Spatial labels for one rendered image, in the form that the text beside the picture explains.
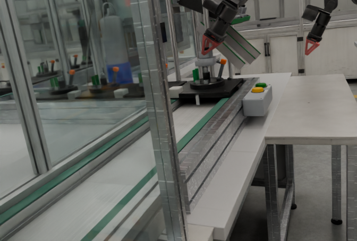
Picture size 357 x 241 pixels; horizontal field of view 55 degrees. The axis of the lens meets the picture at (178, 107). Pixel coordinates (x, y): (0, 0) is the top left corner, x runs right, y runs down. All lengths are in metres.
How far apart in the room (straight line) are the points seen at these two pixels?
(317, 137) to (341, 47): 4.35
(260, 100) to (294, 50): 4.26
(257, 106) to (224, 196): 0.45
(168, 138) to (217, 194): 0.30
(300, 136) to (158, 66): 0.69
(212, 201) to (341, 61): 4.78
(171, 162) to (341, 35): 4.94
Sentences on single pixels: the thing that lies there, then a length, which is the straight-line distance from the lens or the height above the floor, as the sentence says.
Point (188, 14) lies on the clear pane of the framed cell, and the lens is 2.91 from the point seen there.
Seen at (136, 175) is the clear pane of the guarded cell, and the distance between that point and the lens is 0.48.
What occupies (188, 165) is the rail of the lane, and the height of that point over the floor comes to 0.96.
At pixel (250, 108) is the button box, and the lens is 1.18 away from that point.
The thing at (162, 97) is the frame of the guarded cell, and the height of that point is 1.14.
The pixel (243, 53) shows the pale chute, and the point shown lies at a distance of 1.68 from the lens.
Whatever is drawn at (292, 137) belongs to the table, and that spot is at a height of 0.85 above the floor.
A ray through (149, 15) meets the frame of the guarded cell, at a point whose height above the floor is 1.26.
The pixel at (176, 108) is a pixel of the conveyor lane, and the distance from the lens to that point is 1.32.
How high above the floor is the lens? 1.26
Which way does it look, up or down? 15 degrees down
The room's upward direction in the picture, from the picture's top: 8 degrees counter-clockwise
